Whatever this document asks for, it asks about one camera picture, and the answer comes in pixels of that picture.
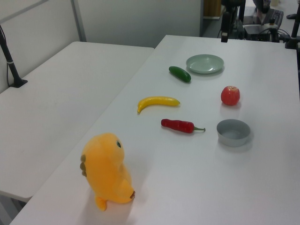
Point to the black clamp stand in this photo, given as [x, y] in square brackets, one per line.
[294, 30]

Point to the orange plush toy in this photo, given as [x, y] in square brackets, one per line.
[105, 168]

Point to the red chili pepper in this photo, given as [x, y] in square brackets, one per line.
[178, 125]

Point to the black camera stand pole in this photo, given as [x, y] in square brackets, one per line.
[10, 63]

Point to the red apple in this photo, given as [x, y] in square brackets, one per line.
[230, 95]

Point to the pale green plate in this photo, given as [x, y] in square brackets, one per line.
[205, 63]

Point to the white side table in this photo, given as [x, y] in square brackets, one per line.
[58, 105]

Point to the black keyboard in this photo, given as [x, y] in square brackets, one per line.
[277, 17]

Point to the yellow wooden panel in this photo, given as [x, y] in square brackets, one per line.
[212, 8]

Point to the black equipment box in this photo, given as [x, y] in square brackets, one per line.
[256, 31]

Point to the black vertical pole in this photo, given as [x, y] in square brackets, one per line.
[242, 10]

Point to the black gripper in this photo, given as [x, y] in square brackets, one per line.
[226, 22]

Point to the yellow banana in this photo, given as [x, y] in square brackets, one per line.
[157, 102]

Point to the grey bowl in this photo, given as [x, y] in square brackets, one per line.
[233, 134]

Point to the green cucumber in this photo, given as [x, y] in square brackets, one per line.
[179, 74]

